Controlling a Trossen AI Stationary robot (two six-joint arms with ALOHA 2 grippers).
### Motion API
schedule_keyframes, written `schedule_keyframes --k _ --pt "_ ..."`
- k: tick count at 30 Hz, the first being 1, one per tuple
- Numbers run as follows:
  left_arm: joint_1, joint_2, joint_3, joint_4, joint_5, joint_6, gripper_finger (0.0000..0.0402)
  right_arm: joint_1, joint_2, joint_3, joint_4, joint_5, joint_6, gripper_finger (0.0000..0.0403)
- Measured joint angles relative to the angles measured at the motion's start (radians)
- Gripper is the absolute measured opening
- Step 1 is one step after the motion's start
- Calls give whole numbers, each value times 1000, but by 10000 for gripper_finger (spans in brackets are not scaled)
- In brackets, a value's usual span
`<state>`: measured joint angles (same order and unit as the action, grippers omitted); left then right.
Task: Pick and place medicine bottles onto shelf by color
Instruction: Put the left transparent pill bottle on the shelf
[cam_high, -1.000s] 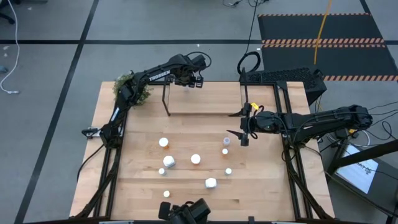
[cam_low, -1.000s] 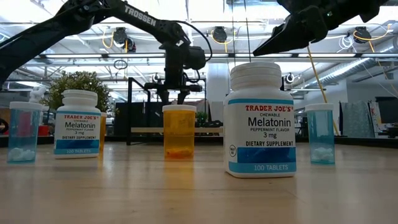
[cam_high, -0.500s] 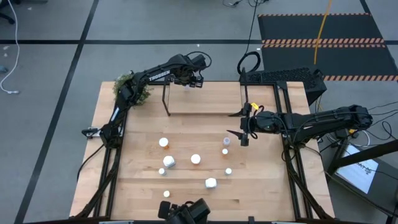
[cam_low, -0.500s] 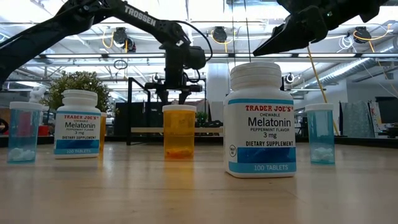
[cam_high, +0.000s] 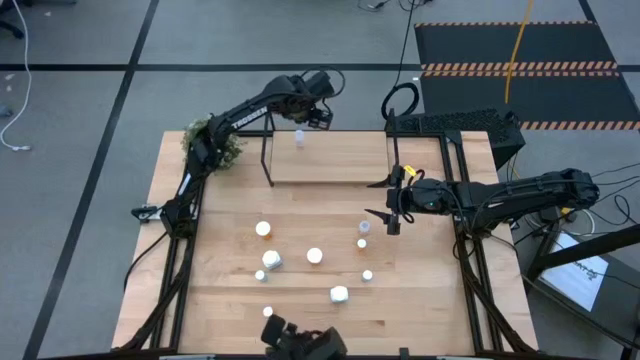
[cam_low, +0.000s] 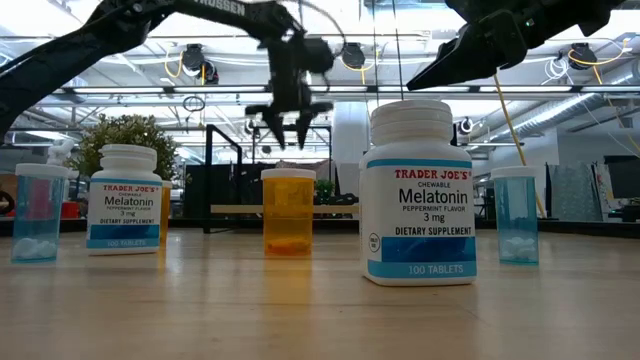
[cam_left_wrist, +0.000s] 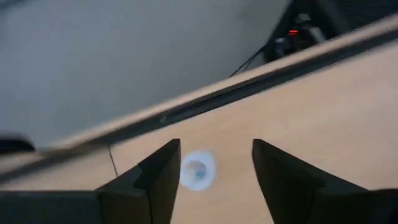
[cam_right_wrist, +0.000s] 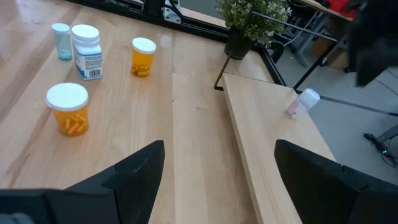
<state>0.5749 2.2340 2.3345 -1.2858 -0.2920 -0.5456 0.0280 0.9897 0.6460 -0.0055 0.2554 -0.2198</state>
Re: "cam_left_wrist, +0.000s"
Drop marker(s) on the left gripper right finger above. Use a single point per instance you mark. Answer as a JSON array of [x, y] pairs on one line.
[[295, 196]]

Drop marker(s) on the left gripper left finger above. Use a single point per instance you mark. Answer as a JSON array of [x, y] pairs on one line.
[[149, 189]]

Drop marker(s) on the clear pill bottle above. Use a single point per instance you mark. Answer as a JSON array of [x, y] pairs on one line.
[[198, 170]]

